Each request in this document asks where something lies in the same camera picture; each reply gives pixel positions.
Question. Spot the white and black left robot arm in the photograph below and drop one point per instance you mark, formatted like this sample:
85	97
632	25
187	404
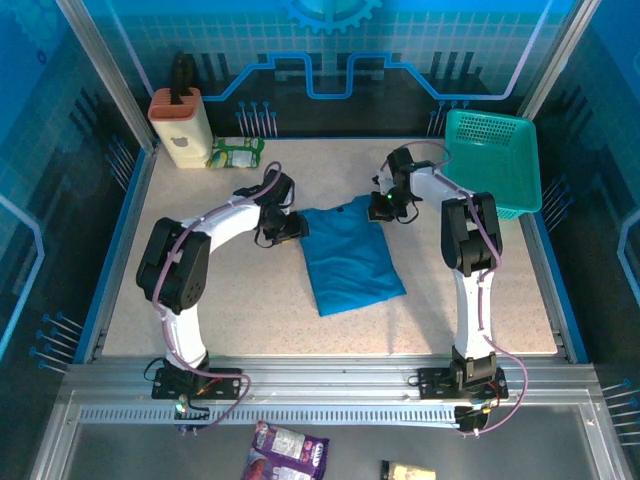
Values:
182	330

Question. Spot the green snack packet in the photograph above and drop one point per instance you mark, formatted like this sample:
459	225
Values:
237	152

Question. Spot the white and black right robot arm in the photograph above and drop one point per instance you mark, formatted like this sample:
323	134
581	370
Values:
470	320

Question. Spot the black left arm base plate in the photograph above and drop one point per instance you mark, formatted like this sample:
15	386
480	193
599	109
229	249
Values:
170	382

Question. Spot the purple snack bag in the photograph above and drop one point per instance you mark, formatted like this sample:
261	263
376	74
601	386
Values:
285	450

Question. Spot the aluminium frame post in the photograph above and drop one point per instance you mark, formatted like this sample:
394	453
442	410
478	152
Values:
107	75
555	60

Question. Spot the beige snack packet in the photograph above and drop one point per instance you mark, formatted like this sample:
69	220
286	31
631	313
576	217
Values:
407	471

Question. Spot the aluminium frame rail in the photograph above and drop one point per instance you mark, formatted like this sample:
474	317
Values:
325	372

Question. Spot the cream knife block orange lid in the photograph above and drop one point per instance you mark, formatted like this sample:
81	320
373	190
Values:
182	132

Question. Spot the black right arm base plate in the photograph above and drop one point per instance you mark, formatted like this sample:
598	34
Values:
435	382

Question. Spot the blue t-shirt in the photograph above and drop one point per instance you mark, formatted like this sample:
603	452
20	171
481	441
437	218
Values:
350	255

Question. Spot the teal plastic basket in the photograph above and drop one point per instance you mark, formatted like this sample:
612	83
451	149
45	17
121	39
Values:
495	160

